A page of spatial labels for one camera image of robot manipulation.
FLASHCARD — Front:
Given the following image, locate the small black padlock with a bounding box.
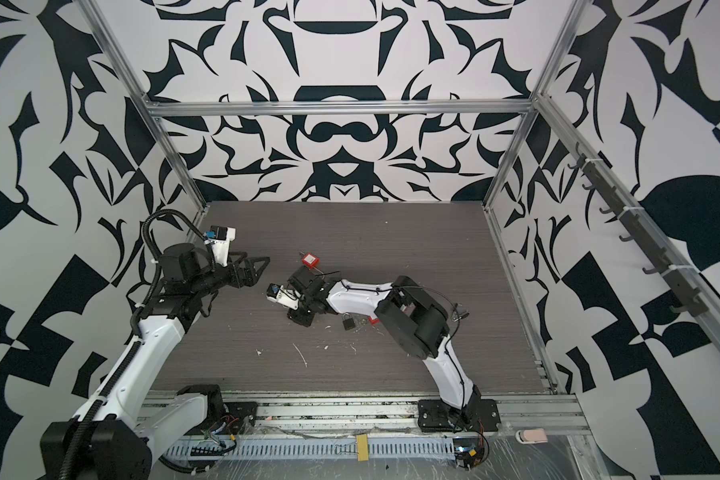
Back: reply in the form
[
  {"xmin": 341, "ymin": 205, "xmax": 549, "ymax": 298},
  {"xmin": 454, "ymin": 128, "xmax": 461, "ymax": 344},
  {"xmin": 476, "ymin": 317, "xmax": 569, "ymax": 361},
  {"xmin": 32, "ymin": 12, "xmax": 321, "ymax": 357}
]
[{"xmin": 342, "ymin": 317, "xmax": 357, "ymax": 331}]

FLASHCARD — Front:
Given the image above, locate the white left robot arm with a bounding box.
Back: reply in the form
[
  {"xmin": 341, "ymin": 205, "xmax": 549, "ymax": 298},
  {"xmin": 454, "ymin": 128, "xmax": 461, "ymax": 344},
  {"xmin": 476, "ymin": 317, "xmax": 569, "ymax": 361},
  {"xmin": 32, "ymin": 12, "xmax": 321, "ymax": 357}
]
[{"xmin": 40, "ymin": 240, "xmax": 270, "ymax": 479}]

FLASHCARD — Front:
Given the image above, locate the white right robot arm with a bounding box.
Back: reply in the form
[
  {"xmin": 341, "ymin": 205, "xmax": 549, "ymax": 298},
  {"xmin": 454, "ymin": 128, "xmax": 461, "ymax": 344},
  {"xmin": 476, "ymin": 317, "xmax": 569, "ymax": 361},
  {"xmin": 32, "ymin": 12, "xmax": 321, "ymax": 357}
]
[{"xmin": 267, "ymin": 266, "xmax": 501, "ymax": 433}]

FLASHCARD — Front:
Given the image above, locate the red padlock far left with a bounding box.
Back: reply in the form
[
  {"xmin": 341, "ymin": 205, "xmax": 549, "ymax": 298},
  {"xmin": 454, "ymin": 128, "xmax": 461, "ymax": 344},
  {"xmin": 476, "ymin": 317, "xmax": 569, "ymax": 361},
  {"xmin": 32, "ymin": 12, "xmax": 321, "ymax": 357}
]
[{"xmin": 301, "ymin": 253, "xmax": 320, "ymax": 268}]

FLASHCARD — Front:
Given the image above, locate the yellow tape piece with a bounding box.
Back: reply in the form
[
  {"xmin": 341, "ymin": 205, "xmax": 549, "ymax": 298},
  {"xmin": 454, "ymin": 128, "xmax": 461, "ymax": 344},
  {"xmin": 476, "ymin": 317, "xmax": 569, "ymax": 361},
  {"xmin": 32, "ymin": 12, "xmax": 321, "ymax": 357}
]
[{"xmin": 356, "ymin": 434, "xmax": 370, "ymax": 462}]

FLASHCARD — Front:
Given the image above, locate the small metal clip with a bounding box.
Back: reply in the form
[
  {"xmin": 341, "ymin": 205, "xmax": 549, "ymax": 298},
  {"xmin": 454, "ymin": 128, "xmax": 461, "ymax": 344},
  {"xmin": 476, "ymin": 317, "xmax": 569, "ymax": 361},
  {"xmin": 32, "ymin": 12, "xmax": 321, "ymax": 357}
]
[{"xmin": 452, "ymin": 304, "xmax": 470, "ymax": 322}]

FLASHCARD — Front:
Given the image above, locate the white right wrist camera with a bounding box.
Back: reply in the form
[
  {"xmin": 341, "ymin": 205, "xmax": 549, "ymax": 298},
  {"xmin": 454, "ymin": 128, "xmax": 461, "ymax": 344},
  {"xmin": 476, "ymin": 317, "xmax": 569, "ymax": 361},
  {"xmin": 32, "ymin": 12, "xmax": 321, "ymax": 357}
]
[{"xmin": 266, "ymin": 283, "xmax": 299, "ymax": 310}]

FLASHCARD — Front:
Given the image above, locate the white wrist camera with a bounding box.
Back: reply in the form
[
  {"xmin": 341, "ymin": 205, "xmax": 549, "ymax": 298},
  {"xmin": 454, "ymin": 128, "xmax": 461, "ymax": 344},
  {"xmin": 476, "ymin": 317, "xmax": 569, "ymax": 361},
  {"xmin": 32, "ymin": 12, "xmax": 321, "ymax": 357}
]
[
  {"xmin": 266, "ymin": 283, "xmax": 299, "ymax": 310},
  {"xmin": 204, "ymin": 225, "xmax": 236, "ymax": 267}
]

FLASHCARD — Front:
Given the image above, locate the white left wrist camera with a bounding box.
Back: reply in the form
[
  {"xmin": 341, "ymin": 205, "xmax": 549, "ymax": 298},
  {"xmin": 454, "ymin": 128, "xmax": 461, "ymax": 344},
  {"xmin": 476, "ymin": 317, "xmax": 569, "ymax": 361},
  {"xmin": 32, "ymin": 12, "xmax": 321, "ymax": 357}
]
[{"xmin": 204, "ymin": 225, "xmax": 236, "ymax": 267}]

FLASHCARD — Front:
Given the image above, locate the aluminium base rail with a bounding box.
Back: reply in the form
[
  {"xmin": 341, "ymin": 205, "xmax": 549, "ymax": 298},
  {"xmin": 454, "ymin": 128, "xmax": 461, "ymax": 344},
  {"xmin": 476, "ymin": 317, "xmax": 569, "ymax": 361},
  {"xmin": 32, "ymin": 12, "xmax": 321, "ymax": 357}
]
[{"xmin": 165, "ymin": 391, "xmax": 590, "ymax": 469}]

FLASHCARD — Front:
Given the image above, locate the pink object on rail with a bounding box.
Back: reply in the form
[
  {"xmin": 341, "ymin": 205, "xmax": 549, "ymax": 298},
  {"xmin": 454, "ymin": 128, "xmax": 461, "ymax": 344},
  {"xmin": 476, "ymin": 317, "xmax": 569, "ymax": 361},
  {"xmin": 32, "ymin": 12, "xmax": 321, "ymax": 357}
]
[{"xmin": 515, "ymin": 428, "xmax": 549, "ymax": 445}]

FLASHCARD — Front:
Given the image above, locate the aluminium cage frame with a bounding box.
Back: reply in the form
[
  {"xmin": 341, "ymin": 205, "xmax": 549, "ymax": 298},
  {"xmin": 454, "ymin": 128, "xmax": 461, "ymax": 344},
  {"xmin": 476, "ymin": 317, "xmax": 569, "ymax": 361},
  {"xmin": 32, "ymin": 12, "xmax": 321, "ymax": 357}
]
[{"xmin": 74, "ymin": 0, "xmax": 720, "ymax": 397}]

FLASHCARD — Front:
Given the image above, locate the wall hook rack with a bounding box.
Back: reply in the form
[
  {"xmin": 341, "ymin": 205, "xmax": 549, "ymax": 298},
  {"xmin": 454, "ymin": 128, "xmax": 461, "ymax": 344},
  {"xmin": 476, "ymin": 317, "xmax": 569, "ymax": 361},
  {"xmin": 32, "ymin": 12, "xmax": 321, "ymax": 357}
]
[{"xmin": 571, "ymin": 146, "xmax": 709, "ymax": 317}]

